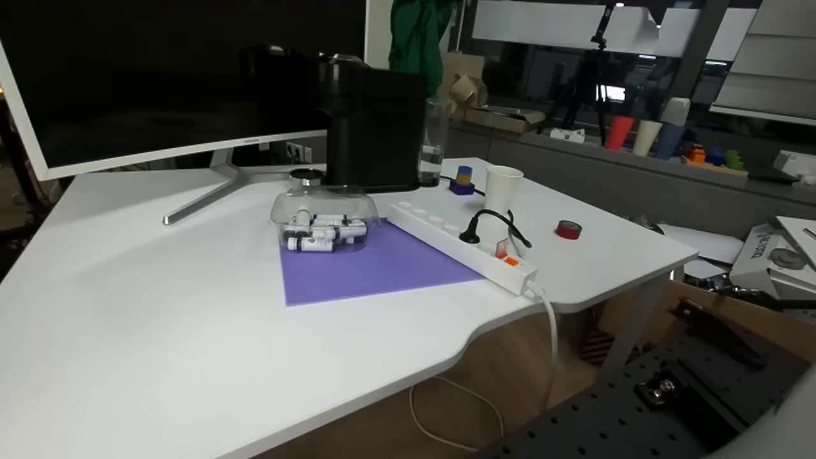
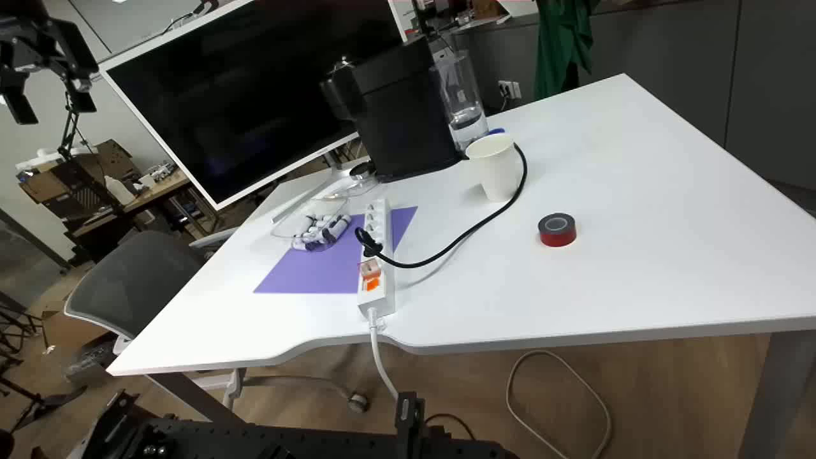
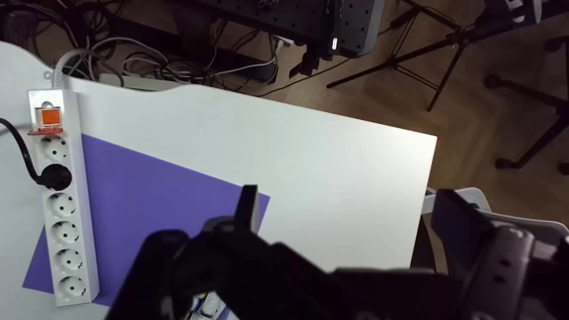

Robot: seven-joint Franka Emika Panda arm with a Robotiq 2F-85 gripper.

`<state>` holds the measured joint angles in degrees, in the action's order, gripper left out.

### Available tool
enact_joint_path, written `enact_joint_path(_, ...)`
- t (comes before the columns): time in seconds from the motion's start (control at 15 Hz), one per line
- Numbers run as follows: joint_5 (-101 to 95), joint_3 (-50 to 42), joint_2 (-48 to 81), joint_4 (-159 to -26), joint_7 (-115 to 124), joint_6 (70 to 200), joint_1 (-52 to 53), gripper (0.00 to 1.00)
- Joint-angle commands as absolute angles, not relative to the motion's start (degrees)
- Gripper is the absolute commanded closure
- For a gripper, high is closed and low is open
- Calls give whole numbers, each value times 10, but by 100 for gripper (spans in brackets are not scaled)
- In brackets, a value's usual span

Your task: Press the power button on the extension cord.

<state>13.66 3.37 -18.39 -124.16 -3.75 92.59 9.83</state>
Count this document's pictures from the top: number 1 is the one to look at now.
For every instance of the cream cup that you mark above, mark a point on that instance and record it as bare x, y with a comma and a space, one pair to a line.
646, 137

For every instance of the white framed computer monitor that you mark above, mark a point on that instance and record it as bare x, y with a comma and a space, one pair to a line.
170, 85

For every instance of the cardboard box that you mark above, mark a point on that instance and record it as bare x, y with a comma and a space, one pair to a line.
464, 79

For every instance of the green cloth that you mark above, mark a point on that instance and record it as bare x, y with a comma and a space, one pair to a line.
418, 33

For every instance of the white paper cup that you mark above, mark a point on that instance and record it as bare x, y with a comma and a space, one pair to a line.
504, 188

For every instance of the blue cup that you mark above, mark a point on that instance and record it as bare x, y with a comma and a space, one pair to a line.
669, 143

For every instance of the red tape roll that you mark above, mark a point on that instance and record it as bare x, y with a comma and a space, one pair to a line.
570, 230

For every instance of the black tripod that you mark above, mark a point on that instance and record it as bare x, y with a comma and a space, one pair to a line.
594, 66

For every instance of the clear plastic bottle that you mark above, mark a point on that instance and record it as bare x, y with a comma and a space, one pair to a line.
435, 141

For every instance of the stack of printed papers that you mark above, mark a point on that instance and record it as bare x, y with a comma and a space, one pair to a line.
778, 255

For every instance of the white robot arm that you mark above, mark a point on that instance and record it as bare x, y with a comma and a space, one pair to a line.
778, 424

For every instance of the black coffee machine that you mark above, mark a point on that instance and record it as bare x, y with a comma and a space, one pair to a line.
372, 128

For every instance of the white power strip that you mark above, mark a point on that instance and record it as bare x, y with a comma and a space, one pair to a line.
441, 230

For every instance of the black perforated breadboard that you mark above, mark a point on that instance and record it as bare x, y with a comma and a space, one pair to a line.
627, 409

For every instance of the red cup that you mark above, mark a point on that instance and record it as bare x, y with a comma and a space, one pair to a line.
617, 134

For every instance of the blue and orange stacked object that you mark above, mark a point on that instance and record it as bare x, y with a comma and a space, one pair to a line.
463, 182

